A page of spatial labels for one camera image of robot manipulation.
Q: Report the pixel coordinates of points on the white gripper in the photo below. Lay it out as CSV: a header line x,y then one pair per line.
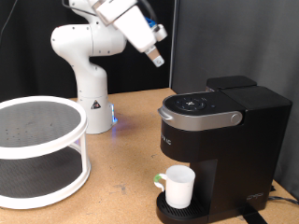
x,y
137,29

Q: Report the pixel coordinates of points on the black Keurig coffee machine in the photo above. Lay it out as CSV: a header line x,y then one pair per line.
x,y
236,149

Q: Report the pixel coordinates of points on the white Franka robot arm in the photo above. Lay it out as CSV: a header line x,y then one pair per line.
x,y
90,81

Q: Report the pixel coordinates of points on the clear water reservoir black lid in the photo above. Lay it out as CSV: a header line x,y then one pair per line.
x,y
230,81

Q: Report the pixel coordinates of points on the grey partition panel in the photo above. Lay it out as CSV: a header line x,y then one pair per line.
x,y
264,46

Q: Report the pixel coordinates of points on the black backdrop curtain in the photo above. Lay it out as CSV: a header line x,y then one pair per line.
x,y
31,71

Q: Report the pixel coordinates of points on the white two-tier turntable shelf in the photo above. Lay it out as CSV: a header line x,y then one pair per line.
x,y
46,149

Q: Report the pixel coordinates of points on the black tape strip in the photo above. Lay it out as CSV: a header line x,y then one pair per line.
x,y
253,216

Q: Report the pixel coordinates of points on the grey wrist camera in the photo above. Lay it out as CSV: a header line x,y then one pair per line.
x,y
160,32

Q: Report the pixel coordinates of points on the blue camera mount bracket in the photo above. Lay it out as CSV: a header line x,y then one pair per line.
x,y
150,22

